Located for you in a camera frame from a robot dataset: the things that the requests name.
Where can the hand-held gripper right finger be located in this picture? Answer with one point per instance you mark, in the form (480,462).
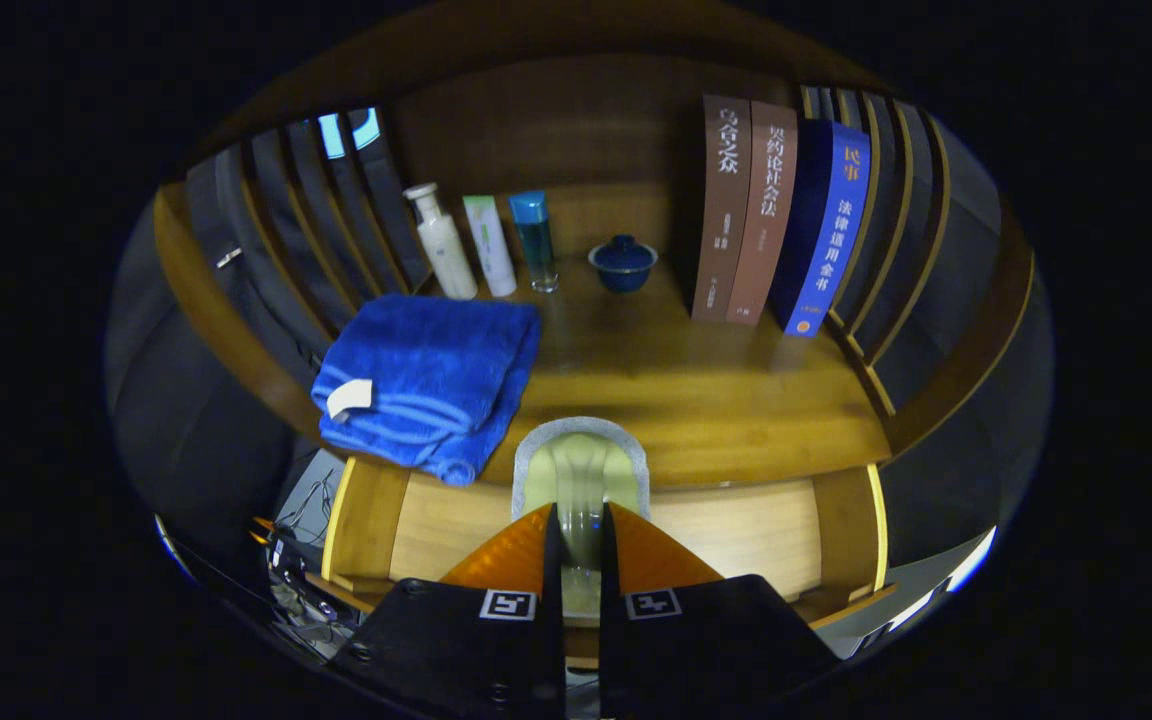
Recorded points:
(616,650)

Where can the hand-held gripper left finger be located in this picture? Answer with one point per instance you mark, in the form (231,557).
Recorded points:
(548,640)

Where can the wooden drawer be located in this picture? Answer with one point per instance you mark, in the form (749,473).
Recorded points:
(736,530)

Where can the yellow-green cleaning sponge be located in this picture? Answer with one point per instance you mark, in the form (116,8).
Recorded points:
(581,470)

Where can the wooden countertop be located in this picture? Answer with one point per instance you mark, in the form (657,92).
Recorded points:
(696,400)

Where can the wooden cabinet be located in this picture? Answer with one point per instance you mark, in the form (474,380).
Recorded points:
(576,120)

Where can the folded blue towel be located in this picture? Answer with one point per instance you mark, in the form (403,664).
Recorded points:
(436,370)

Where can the dark blue lidded teacup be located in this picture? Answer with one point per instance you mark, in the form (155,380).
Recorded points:
(623,268)

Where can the white pump bottle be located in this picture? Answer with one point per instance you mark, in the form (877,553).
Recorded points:
(446,255)

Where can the light green tube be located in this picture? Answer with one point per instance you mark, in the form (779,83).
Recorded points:
(491,245)

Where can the teal bottle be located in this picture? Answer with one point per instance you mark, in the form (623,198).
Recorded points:
(536,240)

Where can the dark brown book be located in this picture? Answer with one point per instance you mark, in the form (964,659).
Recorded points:
(721,210)

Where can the reddish brown book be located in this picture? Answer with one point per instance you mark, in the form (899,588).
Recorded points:
(764,215)

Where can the blue book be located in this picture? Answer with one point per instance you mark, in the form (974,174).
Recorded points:
(831,240)

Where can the silver cloth clip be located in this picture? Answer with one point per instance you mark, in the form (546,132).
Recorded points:
(228,257)

